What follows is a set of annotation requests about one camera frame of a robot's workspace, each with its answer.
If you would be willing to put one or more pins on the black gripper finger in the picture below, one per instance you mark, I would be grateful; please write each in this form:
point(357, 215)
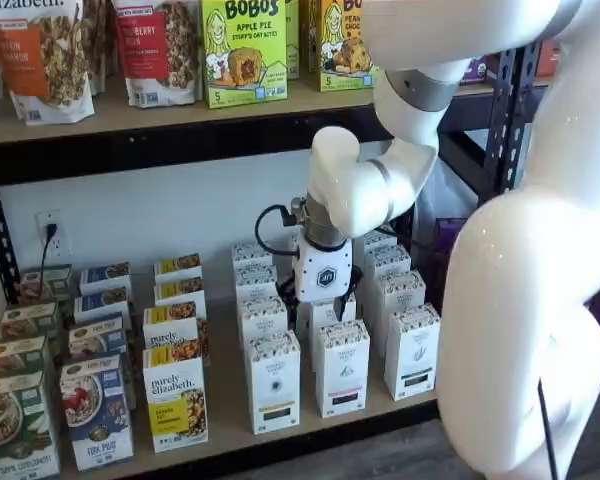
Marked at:
point(346, 305)
point(291, 292)

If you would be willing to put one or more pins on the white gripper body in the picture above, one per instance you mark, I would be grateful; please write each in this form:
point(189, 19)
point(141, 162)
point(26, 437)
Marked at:
point(325, 275)

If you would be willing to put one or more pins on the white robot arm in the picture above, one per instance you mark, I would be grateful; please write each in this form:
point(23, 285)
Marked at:
point(505, 300)

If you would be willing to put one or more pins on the white tea box pink strip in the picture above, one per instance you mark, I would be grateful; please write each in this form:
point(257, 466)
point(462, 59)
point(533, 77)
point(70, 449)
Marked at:
point(342, 370)
point(322, 315)

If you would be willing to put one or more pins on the white tea box green strip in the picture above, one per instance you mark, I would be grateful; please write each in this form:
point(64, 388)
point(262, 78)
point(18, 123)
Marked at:
point(412, 350)
point(380, 239)
point(400, 290)
point(387, 260)

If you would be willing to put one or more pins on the yellow white granola box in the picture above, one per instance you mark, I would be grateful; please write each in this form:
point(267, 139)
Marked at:
point(177, 265)
point(172, 325)
point(177, 290)
point(175, 400)

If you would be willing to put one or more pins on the blue cereal box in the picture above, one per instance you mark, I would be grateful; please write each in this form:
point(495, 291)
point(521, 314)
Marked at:
point(97, 415)
point(105, 275)
point(102, 302)
point(97, 335)

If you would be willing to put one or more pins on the yellow Bobo's peanut butter box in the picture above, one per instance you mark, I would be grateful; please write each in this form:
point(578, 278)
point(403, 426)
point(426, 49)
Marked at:
point(340, 60)

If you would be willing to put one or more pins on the green cereal box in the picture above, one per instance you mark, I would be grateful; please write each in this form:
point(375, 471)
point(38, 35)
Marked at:
point(20, 430)
point(15, 357)
point(27, 322)
point(57, 282)

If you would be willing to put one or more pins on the green Bobo's apple pie box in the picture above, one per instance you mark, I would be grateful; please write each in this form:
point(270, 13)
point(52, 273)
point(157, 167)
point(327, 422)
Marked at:
point(293, 40)
point(245, 50)

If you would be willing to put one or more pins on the orange brown snack box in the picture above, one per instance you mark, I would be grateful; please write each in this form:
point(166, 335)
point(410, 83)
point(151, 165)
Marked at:
point(545, 60)

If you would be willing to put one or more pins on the granola bag red label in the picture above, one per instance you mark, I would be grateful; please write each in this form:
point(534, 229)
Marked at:
point(145, 50)

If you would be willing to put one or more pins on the white granola bag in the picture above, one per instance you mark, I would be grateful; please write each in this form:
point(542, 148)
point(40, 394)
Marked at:
point(97, 50)

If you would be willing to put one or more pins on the granola bag orange label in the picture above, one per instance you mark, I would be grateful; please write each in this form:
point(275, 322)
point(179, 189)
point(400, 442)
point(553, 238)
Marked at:
point(30, 75)

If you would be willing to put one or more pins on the white wall outlet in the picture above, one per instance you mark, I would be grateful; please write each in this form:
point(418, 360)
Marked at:
point(40, 220)

